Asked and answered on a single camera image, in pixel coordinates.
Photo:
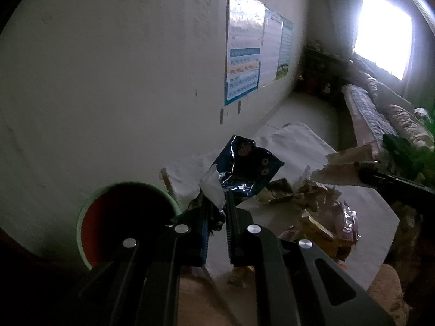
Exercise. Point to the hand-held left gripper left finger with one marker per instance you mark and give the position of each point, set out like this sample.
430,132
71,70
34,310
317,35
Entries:
204,239

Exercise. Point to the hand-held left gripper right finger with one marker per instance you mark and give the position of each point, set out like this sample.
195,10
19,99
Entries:
231,232

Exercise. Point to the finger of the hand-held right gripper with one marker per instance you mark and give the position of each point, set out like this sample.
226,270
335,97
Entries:
394,185
401,149

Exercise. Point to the beige torn paper wrapper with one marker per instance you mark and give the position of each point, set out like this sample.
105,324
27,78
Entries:
343,169

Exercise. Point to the blue foil snack wrapper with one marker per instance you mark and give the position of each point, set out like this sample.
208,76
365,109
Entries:
238,163

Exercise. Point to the green bin with red liner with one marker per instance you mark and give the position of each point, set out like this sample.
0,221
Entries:
119,210

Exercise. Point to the floral pillow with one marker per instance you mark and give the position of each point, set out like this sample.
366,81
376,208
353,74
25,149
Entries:
407,122

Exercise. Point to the white table cloth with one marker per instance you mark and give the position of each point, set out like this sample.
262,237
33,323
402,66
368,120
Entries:
368,210

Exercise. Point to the folded plaid blanket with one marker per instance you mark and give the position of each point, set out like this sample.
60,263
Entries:
368,119

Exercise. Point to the crumpled beige wrapper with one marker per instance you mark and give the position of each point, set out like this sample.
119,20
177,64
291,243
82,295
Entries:
317,192

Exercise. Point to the dark wooden shelf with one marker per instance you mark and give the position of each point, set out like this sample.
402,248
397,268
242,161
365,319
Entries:
321,71

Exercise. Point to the bright window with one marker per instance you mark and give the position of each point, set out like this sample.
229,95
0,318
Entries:
382,34

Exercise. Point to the green bordered wall poster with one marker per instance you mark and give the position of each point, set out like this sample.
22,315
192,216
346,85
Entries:
285,51

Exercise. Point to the white table wall poster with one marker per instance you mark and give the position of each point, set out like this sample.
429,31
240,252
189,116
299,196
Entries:
271,47

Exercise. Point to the blue chart wall poster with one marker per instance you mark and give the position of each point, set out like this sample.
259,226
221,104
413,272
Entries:
243,51

